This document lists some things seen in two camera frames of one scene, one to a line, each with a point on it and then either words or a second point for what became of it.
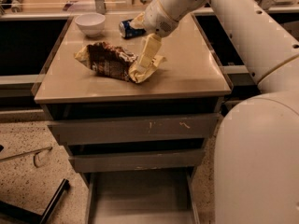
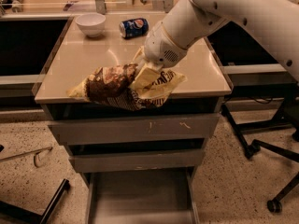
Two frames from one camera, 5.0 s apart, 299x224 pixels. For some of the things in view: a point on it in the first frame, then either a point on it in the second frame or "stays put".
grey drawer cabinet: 142,91 stays put
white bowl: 91,23 stays put
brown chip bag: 111,62 to 128,86
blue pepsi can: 127,31 stays put
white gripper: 156,19 to 159,48
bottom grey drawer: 156,196 stays put
